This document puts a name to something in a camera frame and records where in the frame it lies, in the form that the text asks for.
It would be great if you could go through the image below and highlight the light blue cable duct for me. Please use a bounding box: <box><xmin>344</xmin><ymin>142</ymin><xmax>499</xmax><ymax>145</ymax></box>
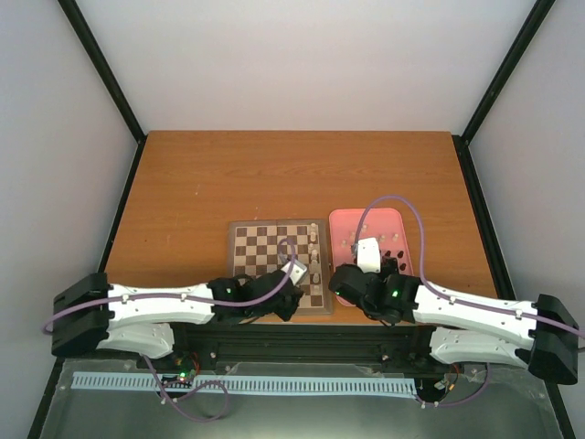
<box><xmin>70</xmin><ymin>371</ymin><xmax>417</xmax><ymax>399</ymax></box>

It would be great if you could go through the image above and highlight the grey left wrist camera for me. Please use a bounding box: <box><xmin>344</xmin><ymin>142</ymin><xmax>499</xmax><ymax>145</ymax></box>
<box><xmin>281</xmin><ymin>260</ymin><xmax>308</xmax><ymax>285</ymax></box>

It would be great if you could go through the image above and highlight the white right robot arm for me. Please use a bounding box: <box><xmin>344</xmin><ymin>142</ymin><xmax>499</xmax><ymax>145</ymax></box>
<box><xmin>329</xmin><ymin>258</ymin><xmax>582</xmax><ymax>385</ymax></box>

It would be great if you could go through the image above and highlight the right black frame post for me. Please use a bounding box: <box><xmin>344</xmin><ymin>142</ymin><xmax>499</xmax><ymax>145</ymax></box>
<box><xmin>459</xmin><ymin>0</ymin><xmax>558</xmax><ymax>143</ymax></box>

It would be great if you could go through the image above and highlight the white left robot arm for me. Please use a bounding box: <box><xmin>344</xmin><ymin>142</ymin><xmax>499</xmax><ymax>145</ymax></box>
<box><xmin>42</xmin><ymin>262</ymin><xmax>307</xmax><ymax>369</ymax></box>

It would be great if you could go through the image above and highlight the left black frame post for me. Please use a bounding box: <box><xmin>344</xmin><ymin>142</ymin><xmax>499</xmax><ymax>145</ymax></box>
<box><xmin>57</xmin><ymin>0</ymin><xmax>150</xmax><ymax>145</ymax></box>

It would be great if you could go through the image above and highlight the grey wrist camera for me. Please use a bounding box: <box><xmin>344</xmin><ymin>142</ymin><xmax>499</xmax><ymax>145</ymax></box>
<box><xmin>281</xmin><ymin>260</ymin><xmax>308</xmax><ymax>285</ymax></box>
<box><xmin>352</xmin><ymin>238</ymin><xmax>381</xmax><ymax>273</ymax></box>

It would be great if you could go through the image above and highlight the black frame post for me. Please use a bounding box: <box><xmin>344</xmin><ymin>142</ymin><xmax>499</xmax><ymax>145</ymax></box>
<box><xmin>459</xmin><ymin>0</ymin><xmax>558</xmax><ymax>143</ymax></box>
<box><xmin>57</xmin><ymin>0</ymin><xmax>150</xmax><ymax>145</ymax></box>

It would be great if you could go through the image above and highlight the black aluminium frame rail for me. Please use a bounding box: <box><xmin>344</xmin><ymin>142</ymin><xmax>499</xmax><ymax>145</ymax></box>
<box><xmin>58</xmin><ymin>319</ymin><xmax>548</xmax><ymax>367</ymax></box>

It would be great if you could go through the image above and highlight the pink plastic tray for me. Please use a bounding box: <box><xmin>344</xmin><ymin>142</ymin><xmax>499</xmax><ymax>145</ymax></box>
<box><xmin>328</xmin><ymin>207</ymin><xmax>415</xmax><ymax>306</ymax></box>

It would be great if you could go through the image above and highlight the wooden chessboard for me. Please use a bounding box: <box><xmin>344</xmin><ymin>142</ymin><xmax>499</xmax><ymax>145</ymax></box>
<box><xmin>228</xmin><ymin>219</ymin><xmax>333</xmax><ymax>316</ymax></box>

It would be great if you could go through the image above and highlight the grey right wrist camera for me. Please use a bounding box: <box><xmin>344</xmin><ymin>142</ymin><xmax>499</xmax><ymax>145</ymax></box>
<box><xmin>352</xmin><ymin>238</ymin><xmax>381</xmax><ymax>273</ymax></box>

